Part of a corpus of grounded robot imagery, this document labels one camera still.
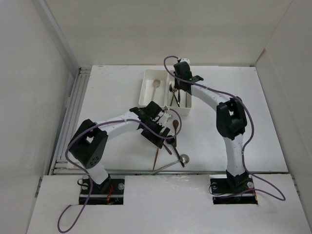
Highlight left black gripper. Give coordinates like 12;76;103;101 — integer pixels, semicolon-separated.
141;118;169;148

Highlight black fork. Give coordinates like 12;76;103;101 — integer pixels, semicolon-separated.
169;83;180;107

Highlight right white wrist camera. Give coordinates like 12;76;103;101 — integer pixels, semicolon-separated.
178;58;190;63

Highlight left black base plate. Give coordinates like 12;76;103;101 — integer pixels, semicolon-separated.
77;178;125;195

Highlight copper fork in pile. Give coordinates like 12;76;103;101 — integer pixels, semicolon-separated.
163;144;172;155

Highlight beige spoon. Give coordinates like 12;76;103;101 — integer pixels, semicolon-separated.
151;79;161;101

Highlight aluminium rail frame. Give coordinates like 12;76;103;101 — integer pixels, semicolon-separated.
47;67;91;176

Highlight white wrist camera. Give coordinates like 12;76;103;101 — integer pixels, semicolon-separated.
157;110;172;126
178;58;190;63

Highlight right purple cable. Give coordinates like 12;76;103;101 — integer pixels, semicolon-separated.
163;56;286;202

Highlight right white plastic bin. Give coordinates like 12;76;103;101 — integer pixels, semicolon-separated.
164;74;192;116

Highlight brown spoon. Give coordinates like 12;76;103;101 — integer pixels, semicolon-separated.
173;119;179;147

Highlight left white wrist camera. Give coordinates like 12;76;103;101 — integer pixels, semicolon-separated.
157;110;172;126

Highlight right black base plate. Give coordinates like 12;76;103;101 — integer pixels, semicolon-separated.
210;178;254;195

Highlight copper fork long handle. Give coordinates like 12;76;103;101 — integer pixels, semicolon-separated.
170;88;177;106

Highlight copper spoon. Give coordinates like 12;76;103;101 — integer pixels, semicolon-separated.
152;147;160;170

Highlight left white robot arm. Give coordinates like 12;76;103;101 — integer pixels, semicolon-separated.
65;101;171;194

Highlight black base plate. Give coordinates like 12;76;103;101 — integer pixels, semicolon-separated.
77;178;125;195
210;178;254;195

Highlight left white plastic bin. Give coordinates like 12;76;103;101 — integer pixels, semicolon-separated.
138;69;167;108

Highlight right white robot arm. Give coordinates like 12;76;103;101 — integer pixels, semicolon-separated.
174;61;249;193

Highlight black spoon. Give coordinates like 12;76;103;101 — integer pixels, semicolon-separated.
166;138;185;168

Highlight white plastic bin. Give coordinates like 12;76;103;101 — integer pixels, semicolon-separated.
164;74;192;116
138;69;167;108

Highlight silver spoon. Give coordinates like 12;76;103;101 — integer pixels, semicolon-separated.
150;154;190;175

